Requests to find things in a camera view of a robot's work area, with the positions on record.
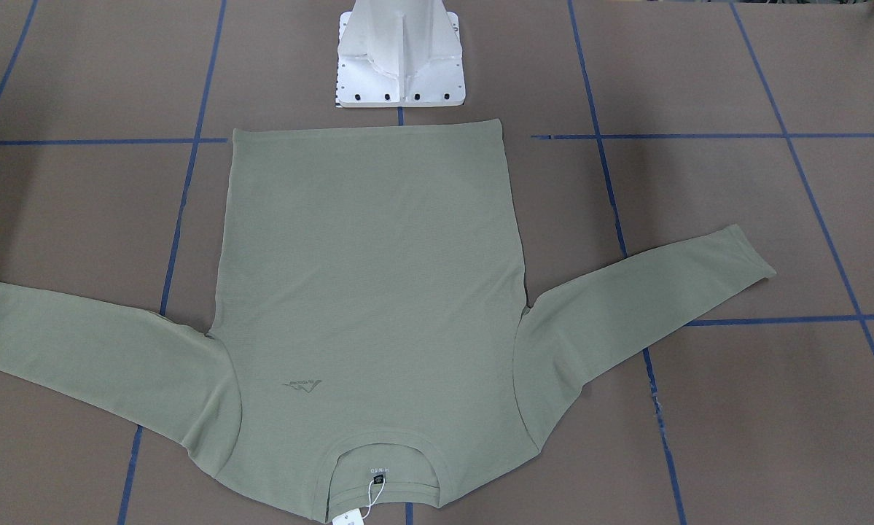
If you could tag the olive green long-sleeve shirt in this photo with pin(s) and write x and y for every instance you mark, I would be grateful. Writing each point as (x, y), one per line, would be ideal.
(372, 337)

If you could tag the white paper price tag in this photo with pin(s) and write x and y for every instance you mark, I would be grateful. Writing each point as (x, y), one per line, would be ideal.
(352, 517)

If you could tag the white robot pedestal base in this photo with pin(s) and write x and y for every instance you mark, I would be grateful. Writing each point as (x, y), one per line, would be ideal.
(399, 54)

